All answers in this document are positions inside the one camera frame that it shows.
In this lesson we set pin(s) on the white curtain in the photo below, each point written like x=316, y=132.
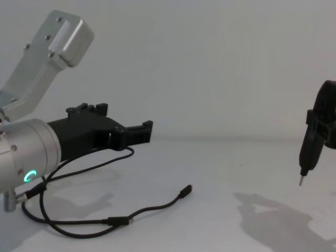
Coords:
x=199, y=65

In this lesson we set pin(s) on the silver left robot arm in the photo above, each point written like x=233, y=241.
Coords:
x=29, y=147

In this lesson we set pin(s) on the white table cloth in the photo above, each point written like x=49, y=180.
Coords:
x=210, y=168

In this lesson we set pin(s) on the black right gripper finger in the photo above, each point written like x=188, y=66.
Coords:
x=331, y=139
x=318, y=123

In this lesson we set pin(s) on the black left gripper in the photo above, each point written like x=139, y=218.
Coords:
x=78, y=134

